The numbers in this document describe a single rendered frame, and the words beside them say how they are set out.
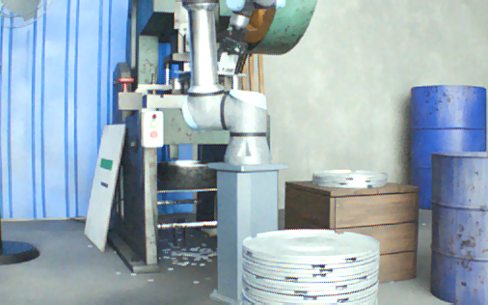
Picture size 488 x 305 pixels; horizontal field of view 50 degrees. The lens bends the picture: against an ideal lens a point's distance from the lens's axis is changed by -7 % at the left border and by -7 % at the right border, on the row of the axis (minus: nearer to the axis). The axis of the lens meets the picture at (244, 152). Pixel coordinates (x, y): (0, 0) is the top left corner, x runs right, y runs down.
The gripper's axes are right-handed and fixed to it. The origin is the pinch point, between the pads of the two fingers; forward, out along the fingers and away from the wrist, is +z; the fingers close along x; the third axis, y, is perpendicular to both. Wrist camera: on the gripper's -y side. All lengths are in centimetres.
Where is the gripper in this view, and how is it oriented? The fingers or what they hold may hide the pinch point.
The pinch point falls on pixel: (220, 69)
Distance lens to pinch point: 232.0
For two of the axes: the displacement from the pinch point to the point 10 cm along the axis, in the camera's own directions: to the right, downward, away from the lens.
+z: -2.9, 9.1, 2.9
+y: 6.9, 4.1, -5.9
